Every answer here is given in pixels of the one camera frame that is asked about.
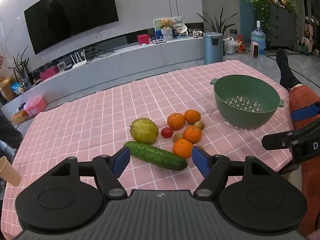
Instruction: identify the small white heater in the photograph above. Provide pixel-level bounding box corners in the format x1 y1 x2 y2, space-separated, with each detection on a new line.
250 41 260 58

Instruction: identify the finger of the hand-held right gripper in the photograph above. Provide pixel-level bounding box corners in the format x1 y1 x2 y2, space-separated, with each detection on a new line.
291 104 320 122
261 120 320 164

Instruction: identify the blue-grey trash can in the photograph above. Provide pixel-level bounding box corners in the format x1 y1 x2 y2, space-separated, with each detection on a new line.
202 32 224 65

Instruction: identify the tall leafy potted plant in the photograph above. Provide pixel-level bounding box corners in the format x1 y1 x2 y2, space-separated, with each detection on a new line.
196 7 239 34

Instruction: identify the white router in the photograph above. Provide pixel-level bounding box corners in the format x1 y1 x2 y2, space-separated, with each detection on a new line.
71 51 88 68

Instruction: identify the red tomato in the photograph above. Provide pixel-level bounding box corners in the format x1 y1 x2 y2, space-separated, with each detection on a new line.
161 127 174 139

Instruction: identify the person's orange trouser leg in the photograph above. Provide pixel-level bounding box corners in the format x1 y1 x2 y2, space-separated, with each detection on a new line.
287 84 320 237

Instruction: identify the grey television console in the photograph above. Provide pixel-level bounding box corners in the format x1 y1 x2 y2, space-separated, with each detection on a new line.
0 35 206 120

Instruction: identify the blue water jug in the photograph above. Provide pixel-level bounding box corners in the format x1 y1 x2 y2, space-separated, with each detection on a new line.
250 20 266 55

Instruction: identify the yellow-green pear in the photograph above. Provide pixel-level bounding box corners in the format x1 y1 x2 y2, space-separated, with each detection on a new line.
129 118 159 145

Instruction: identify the person's black socked foot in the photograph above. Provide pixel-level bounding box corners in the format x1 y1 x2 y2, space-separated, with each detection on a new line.
276 49 303 92

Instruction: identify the green cucumber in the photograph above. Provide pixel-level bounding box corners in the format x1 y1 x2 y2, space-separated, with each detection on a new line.
123 141 188 171

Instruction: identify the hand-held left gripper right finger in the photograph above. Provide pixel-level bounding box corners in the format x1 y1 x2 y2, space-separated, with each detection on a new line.
192 145 276 198

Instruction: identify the orange cardboard box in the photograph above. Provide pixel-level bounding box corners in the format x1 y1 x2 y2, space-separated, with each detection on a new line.
10 110 28 125

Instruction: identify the dark grey cabinet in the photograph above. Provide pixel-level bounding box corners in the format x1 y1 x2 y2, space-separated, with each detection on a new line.
269 2 298 52

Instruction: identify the spiky potted plant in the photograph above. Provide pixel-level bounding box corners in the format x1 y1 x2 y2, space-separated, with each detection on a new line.
7 45 32 90

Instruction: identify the white plastic bag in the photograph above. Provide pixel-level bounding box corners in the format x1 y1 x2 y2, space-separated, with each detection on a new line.
223 37 238 55

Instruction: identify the black flat television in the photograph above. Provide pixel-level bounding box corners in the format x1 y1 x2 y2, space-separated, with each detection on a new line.
24 0 120 55

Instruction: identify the orange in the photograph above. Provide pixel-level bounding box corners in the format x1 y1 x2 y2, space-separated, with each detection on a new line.
184 109 202 125
173 138 194 159
167 113 186 131
183 125 202 144

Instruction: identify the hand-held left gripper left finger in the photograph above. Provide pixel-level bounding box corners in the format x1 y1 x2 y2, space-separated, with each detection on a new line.
47 146 131 198

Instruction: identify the trailing green plant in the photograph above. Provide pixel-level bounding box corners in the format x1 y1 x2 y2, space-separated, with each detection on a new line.
246 0 274 29

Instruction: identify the teddy bear bouquet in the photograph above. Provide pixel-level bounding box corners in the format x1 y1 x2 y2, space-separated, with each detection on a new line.
160 17 173 40

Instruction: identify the green colander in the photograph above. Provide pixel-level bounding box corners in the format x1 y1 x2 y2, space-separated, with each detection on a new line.
210 74 286 130

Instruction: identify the magenta box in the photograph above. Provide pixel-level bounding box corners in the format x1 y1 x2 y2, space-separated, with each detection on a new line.
40 66 59 80

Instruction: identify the red gift bag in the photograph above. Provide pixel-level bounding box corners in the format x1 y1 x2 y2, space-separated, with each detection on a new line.
236 34 247 53

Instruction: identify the pink plastic box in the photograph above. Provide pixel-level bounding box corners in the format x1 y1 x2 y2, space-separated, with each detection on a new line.
24 95 47 117

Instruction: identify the pink checked tablecloth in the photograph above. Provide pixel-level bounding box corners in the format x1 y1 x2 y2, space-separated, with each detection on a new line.
0 59 303 240

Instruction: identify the beige paper cup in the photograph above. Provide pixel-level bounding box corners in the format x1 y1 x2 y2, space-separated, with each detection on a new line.
0 156 22 187

